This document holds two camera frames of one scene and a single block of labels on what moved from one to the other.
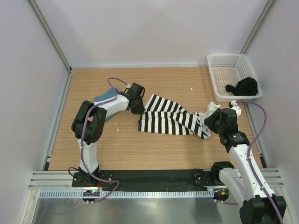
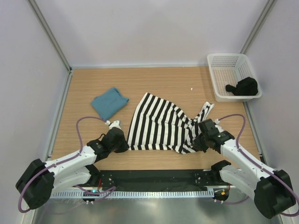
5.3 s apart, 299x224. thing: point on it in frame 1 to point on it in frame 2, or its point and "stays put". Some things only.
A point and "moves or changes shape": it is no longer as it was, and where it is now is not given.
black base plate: x=160 y=180 stays put
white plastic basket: x=228 y=69 stays put
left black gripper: x=141 y=110 to x=124 y=146
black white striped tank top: x=163 y=115 moves or changes shape
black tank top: x=246 y=87 stays put
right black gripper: x=210 y=120 to x=197 y=145
